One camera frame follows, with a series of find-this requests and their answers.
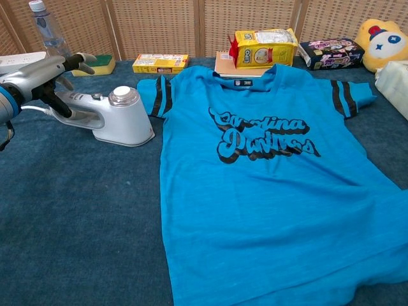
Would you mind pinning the brown spiral notebook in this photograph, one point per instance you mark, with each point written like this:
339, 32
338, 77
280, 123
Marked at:
224, 67

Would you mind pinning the clear plastic water bottle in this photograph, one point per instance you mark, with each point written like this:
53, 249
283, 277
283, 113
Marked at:
51, 38

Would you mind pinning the yellow plush toy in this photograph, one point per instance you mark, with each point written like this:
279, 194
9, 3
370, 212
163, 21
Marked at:
382, 44

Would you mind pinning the yellow snack bag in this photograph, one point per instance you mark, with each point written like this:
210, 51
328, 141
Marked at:
264, 51

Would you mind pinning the flat yellow cardboard box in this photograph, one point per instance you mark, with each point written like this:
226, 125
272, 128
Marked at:
159, 65

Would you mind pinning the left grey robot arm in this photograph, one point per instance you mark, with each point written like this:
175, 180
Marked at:
6, 105

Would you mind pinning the wicker folding screen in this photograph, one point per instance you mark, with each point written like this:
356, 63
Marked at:
153, 25

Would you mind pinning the white power strip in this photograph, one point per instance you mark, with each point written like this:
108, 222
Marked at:
12, 62

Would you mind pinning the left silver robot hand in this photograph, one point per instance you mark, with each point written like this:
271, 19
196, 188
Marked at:
35, 76

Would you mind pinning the white handheld garment steamer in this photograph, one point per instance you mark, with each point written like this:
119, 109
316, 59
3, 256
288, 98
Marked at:
127, 124

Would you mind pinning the dark sanitary pad pack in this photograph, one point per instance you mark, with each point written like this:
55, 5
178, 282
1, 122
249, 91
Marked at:
331, 54

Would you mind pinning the long white wipes pack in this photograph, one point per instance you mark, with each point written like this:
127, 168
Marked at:
395, 86

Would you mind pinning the blue printed t-shirt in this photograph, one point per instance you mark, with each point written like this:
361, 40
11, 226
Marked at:
271, 207

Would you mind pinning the dark teal carpeted table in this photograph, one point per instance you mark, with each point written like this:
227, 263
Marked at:
79, 207

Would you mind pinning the green yellow sponge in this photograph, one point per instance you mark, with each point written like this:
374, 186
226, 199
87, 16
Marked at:
105, 65

